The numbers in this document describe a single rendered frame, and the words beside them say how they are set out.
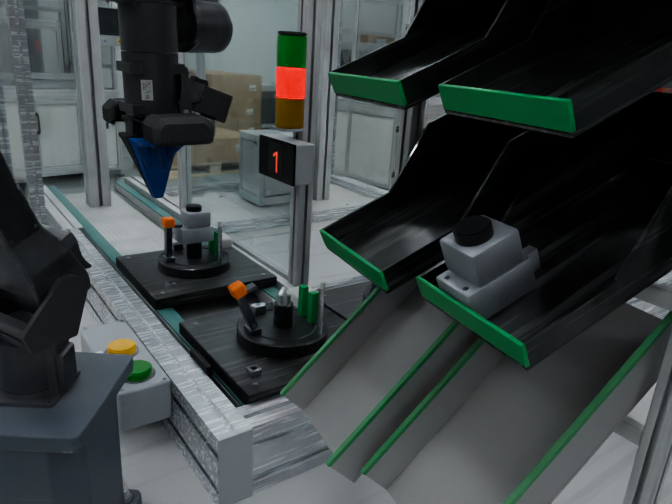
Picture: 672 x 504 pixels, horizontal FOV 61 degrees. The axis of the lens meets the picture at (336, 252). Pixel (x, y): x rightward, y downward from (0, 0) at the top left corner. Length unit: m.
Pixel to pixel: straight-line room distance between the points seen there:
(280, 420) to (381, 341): 0.17
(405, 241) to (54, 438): 0.36
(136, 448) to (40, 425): 0.30
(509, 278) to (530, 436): 0.15
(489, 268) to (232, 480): 0.44
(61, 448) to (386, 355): 0.33
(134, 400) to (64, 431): 0.25
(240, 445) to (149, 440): 0.20
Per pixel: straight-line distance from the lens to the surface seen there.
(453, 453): 0.58
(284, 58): 0.99
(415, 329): 0.65
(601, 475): 0.92
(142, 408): 0.82
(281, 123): 1.00
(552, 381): 0.57
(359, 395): 0.65
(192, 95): 0.65
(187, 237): 1.12
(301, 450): 0.79
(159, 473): 0.82
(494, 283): 0.45
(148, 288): 1.08
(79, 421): 0.58
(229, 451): 0.72
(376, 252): 0.57
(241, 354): 0.84
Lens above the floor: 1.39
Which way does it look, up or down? 19 degrees down
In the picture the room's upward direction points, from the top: 4 degrees clockwise
